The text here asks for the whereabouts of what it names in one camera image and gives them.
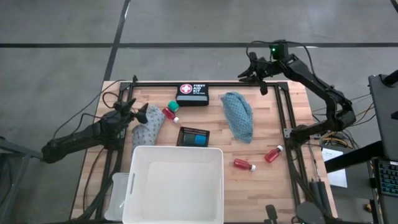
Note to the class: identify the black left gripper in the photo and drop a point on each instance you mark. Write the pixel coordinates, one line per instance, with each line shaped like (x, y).
(126, 115)

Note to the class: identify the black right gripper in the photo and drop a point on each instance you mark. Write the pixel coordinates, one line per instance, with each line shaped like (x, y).
(269, 68)

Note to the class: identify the grey patterned cloth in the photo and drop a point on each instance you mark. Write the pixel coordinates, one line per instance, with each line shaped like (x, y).
(147, 127)

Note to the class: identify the red medicine bottle white cap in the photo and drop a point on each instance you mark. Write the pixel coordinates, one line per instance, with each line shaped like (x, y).
(169, 114)
(273, 154)
(242, 164)

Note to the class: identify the teal bandage roll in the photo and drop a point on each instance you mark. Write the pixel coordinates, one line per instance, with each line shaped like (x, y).
(173, 106)

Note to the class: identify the blue patterned cloth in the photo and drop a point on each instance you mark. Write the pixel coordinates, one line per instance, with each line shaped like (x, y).
(239, 118)

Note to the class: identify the dark green bandage roll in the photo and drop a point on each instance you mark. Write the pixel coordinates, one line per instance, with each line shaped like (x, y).
(188, 139)

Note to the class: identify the blue bandage roll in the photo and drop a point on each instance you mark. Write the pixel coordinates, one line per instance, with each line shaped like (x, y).
(201, 140)

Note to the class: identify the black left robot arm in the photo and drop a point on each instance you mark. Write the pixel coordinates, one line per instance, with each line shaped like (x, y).
(77, 137)

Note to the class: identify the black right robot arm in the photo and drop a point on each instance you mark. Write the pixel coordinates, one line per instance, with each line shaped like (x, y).
(314, 84)

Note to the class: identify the black first aid kit pouch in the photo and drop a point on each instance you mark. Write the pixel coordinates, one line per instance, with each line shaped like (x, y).
(192, 95)

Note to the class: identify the small black plastic basket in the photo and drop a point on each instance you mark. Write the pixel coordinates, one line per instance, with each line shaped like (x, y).
(192, 130)

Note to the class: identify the large white plastic basket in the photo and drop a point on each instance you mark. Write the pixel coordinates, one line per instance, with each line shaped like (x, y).
(174, 186)

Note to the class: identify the small clear plastic container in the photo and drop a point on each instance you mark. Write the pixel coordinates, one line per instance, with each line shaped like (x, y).
(117, 196)

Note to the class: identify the black stand beam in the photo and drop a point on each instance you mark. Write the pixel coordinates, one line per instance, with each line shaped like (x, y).
(351, 157)

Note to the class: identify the grey metal stand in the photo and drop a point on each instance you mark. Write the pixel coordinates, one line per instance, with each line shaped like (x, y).
(18, 152)

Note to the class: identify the dark grey tube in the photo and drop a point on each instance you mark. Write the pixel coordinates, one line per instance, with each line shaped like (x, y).
(314, 193)
(324, 194)

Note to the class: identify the white paper sheet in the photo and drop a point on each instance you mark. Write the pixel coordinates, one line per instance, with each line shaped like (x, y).
(339, 179)

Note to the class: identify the grey laptop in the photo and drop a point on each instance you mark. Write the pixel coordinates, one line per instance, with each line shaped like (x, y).
(385, 118)

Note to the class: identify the black stick-shaped device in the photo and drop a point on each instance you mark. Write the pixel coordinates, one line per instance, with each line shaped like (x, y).
(271, 213)

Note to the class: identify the grey rounded device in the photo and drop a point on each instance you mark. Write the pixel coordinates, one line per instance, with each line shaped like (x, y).
(309, 213)

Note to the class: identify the black backlit keyboard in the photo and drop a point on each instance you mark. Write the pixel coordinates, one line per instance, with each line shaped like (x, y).
(388, 177)

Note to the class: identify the black aluminium table frame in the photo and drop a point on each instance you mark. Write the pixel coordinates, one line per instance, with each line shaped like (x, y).
(233, 84)

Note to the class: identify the black wrist camera green light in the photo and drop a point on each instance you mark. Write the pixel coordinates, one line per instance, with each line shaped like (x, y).
(280, 49)

